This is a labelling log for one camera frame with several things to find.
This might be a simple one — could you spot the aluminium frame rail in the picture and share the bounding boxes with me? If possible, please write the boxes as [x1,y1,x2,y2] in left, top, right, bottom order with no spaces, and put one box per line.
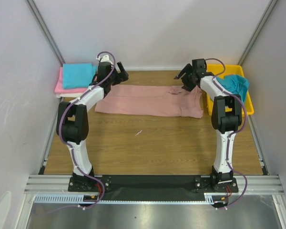
[25,0,65,66]

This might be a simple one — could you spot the dusty pink t shirt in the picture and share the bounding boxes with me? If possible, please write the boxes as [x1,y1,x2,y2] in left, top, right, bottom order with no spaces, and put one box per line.
[95,85,204,119]

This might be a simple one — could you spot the folded teal t shirt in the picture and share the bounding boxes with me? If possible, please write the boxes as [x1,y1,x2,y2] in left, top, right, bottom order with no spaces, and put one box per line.
[62,63,97,89]

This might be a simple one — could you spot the folded white t shirt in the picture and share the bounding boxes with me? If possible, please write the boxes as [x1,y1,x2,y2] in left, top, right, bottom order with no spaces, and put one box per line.
[56,93,82,98]

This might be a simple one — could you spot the grey slotted cable duct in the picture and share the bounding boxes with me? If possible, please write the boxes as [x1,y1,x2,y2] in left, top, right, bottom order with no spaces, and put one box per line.
[33,193,103,204]

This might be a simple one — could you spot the teal crumpled t shirt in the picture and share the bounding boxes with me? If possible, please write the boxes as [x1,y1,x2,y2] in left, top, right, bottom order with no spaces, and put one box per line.
[216,74,250,103]

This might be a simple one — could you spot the yellow plastic bin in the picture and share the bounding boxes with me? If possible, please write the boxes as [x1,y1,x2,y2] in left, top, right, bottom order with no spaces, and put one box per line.
[204,64,255,117]

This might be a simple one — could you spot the folded pink t shirt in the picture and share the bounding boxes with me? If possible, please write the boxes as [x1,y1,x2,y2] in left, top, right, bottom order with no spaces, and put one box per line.
[54,67,87,94]

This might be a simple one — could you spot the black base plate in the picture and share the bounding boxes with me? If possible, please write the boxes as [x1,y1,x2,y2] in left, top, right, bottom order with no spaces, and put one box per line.
[68,175,238,202]

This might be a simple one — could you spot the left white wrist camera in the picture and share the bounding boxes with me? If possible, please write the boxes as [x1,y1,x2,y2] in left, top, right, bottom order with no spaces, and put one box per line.
[96,54,113,65]

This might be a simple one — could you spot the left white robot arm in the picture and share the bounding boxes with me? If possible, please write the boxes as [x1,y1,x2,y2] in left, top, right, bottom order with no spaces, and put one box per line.
[56,61,129,191]

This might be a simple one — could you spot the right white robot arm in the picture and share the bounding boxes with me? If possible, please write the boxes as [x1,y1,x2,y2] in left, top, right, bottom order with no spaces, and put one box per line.
[175,59,246,192]

